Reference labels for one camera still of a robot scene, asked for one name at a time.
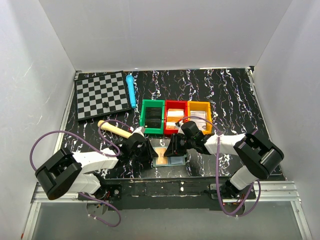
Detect green card holder wallet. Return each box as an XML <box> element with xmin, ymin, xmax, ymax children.
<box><xmin>152</xmin><ymin>146</ymin><xmax>187</xmax><ymax>168</ymax></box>

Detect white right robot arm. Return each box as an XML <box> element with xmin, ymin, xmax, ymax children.
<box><xmin>163</xmin><ymin>121</ymin><xmax>284</xmax><ymax>199</ymax></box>

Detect blue toy microphone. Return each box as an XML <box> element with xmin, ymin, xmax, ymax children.
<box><xmin>125</xmin><ymin>74</ymin><xmax>137</xmax><ymax>109</ymax></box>

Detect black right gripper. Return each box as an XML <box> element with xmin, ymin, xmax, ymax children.
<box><xmin>163</xmin><ymin>133</ymin><xmax>195</xmax><ymax>157</ymax></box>

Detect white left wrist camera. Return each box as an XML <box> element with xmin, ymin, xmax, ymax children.
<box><xmin>130</xmin><ymin>126</ymin><xmax>145</xmax><ymax>137</ymax></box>

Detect grey printed card stack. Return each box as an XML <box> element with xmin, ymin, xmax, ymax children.
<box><xmin>189</xmin><ymin>110</ymin><xmax>207</xmax><ymax>131</ymax></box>

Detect wooden stick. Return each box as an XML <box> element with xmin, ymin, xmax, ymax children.
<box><xmin>97</xmin><ymin>120</ymin><xmax>132</xmax><ymax>139</ymax></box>

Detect black cards stack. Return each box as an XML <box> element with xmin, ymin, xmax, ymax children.
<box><xmin>144</xmin><ymin>107</ymin><xmax>162</xmax><ymax>129</ymax></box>

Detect grey black chessboard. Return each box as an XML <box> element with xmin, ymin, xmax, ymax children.
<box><xmin>74</xmin><ymin>71</ymin><xmax>132</xmax><ymax>121</ymax></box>

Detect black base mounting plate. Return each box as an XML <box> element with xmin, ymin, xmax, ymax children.
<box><xmin>99</xmin><ymin>176</ymin><xmax>241</xmax><ymax>212</ymax></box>

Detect orange plastic bin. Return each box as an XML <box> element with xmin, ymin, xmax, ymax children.
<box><xmin>187</xmin><ymin>101</ymin><xmax>212</xmax><ymax>134</ymax></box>

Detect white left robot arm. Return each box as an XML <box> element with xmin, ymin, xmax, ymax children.
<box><xmin>34</xmin><ymin>132</ymin><xmax>159</xmax><ymax>200</ymax></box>

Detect orange white card stack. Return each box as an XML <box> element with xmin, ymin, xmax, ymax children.
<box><xmin>167</xmin><ymin>108</ymin><xmax>185</xmax><ymax>119</ymax></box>
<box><xmin>165</xmin><ymin>121</ymin><xmax>181</xmax><ymax>130</ymax></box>

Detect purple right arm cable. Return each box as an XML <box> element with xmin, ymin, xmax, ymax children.
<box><xmin>176</xmin><ymin>116</ymin><xmax>262</xmax><ymax>217</ymax></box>

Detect green plastic bin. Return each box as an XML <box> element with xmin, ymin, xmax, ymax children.
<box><xmin>139</xmin><ymin>99</ymin><xmax>165</xmax><ymax>135</ymax></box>

